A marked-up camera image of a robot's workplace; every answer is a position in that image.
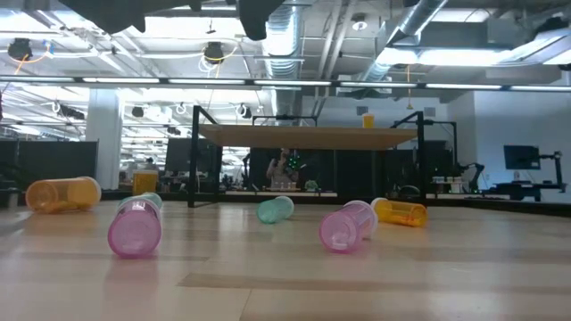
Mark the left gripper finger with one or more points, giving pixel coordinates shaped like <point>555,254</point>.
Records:
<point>259,18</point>
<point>116,15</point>

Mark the orange medicine bottle white cap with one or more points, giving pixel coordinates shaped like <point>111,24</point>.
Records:
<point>67,194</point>
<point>401,214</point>
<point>368,121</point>
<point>145,183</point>

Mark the green medicine bottle white cap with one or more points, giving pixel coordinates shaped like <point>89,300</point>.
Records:
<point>151,197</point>
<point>273,211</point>

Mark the pink medicine bottle white cap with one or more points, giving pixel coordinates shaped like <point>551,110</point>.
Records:
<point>134,229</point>
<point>345,227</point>

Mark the black background robot arm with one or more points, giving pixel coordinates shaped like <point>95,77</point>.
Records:
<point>475,171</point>

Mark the long LED light bar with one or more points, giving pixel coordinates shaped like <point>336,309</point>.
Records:
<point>290,83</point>

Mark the white building column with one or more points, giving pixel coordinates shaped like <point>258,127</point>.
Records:
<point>105,147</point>

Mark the black background monitor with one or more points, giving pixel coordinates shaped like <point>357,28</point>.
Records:
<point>183,153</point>
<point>521,157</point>

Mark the person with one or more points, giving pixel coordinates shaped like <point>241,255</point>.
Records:
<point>281,171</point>

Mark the black partition panel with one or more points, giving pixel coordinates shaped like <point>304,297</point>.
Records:
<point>53,158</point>

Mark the wooden top background workbench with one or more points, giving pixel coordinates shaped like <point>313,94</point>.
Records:
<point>250,193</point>

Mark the black background desk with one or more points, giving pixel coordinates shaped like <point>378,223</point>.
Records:
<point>526,189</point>

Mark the silver ventilation duct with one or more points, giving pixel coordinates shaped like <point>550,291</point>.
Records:
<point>278,49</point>
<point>415,20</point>

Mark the wooden shelf black metal frame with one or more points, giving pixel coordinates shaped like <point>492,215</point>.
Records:
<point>308,137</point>

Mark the black background rig frame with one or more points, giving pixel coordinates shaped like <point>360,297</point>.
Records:
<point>455,147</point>

